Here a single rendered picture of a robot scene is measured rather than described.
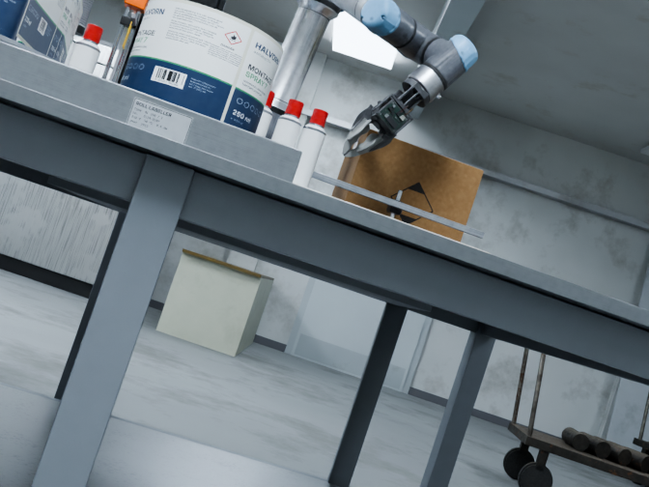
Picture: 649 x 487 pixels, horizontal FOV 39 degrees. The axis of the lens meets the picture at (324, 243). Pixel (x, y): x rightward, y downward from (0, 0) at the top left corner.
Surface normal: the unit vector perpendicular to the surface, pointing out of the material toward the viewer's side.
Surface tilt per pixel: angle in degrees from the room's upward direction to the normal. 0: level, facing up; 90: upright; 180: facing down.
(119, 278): 90
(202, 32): 90
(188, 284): 90
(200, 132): 90
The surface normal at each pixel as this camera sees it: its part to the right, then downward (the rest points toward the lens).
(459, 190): 0.16, 0.00
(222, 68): 0.40, 0.09
